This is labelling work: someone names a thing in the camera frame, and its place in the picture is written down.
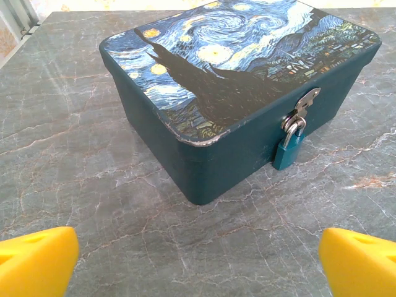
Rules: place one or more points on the aluminium left corner post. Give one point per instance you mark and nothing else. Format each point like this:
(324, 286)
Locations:
(23, 15)

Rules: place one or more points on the teal padlock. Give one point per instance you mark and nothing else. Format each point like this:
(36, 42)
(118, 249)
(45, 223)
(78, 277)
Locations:
(286, 153)

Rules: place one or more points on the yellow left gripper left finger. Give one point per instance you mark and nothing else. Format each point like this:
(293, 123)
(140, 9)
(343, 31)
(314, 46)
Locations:
(34, 263)

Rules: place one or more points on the silver box hasp latch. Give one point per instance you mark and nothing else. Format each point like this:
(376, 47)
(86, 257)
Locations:
(306, 100)

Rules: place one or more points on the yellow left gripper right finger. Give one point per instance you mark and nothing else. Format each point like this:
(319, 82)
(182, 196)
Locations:
(362, 266)

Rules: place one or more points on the starry night painted teal box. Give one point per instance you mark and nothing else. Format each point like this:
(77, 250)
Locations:
(216, 92)

